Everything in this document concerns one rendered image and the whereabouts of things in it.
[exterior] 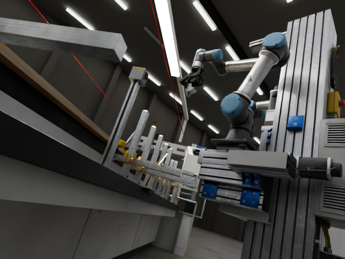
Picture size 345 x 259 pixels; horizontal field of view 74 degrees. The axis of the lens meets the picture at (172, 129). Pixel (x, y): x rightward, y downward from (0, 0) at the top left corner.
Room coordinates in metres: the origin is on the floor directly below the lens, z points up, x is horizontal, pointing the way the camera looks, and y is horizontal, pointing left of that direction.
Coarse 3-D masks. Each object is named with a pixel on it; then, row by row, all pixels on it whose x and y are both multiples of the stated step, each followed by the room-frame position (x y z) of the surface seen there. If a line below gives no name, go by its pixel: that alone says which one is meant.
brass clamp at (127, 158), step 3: (126, 153) 1.26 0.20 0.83; (123, 156) 1.26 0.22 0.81; (126, 156) 1.26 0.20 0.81; (129, 156) 1.26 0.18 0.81; (132, 156) 1.27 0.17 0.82; (123, 159) 1.26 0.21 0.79; (126, 159) 1.26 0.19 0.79; (129, 159) 1.26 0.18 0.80; (132, 159) 1.27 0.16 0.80; (126, 162) 1.28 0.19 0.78; (129, 162) 1.27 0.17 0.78; (132, 162) 1.30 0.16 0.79; (132, 165) 1.33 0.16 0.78; (135, 165) 1.36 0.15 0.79
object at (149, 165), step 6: (114, 156) 1.35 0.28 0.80; (120, 156) 1.34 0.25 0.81; (138, 162) 1.32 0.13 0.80; (144, 162) 1.31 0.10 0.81; (150, 168) 1.30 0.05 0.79; (156, 168) 1.29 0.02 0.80; (162, 168) 1.28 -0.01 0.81; (168, 168) 1.28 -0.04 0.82; (174, 174) 1.27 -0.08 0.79; (180, 174) 1.26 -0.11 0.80
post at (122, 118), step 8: (136, 88) 1.03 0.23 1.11; (128, 96) 1.03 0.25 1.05; (128, 104) 1.03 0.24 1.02; (120, 112) 1.04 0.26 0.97; (128, 112) 1.05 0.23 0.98; (120, 120) 1.03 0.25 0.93; (120, 128) 1.03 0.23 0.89; (112, 136) 1.03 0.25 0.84; (120, 136) 1.06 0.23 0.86; (112, 144) 1.03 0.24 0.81; (104, 152) 1.04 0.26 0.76; (112, 152) 1.04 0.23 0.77; (104, 160) 1.03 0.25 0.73
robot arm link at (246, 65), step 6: (240, 60) 1.24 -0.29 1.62; (246, 60) 1.21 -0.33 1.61; (252, 60) 1.18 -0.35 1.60; (288, 60) 1.06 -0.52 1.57; (222, 66) 1.32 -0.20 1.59; (228, 66) 1.29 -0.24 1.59; (234, 66) 1.27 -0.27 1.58; (240, 66) 1.24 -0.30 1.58; (246, 66) 1.22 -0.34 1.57; (252, 66) 1.20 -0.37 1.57; (276, 66) 1.10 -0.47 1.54; (282, 66) 1.10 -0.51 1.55; (222, 72) 1.36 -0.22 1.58
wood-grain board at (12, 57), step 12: (0, 60) 0.63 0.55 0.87; (12, 60) 0.61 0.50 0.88; (24, 72) 0.66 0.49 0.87; (36, 72) 0.70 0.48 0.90; (36, 84) 0.74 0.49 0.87; (48, 84) 0.76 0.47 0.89; (48, 96) 0.82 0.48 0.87; (60, 96) 0.84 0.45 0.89; (72, 108) 0.93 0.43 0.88; (84, 120) 1.04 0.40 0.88; (96, 132) 1.18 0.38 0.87
